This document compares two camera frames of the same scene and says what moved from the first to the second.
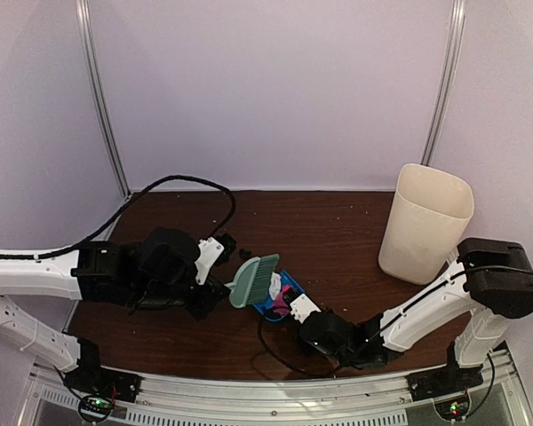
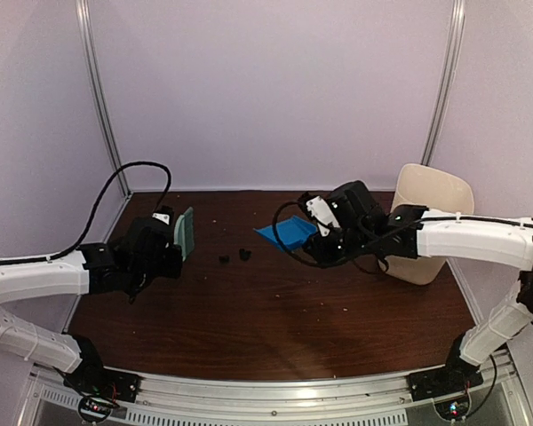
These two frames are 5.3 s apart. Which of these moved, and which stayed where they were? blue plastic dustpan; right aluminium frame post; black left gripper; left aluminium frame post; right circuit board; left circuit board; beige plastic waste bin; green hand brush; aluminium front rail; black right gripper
Moved: black left gripper; black right gripper; blue plastic dustpan; green hand brush
Stayed: beige plastic waste bin; aluminium front rail; left aluminium frame post; right circuit board; right aluminium frame post; left circuit board
